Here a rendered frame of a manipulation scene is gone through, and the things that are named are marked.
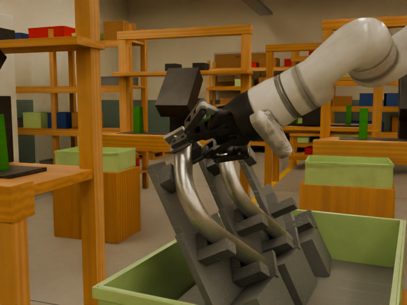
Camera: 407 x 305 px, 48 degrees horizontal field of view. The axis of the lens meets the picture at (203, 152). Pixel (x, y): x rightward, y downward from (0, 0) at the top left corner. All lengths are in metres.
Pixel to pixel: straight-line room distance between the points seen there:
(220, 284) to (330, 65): 0.38
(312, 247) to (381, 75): 0.50
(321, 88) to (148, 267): 0.43
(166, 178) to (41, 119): 6.20
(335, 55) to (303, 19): 11.05
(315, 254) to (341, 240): 0.14
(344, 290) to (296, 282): 0.14
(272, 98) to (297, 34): 10.99
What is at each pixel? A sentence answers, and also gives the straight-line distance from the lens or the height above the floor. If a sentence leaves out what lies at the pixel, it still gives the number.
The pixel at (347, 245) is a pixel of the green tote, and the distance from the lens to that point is 1.19.
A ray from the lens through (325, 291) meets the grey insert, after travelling 1.01.
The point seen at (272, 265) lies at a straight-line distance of 0.84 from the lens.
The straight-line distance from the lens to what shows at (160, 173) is 0.74.
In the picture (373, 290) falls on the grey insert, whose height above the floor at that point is 0.85.
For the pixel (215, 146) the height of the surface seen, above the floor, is 1.16.
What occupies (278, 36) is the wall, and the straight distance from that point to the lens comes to 11.72.
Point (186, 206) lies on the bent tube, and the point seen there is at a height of 1.08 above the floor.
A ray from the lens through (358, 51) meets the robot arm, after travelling 0.63.
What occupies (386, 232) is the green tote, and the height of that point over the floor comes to 0.93.
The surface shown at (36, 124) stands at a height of 0.89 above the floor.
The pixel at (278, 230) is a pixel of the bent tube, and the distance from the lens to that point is 0.95.
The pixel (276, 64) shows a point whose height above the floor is 2.07.
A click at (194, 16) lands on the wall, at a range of 12.39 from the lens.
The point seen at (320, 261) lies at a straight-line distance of 1.07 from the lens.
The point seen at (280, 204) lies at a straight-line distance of 1.03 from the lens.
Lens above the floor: 1.23
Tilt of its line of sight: 6 degrees down
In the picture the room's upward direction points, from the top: straight up
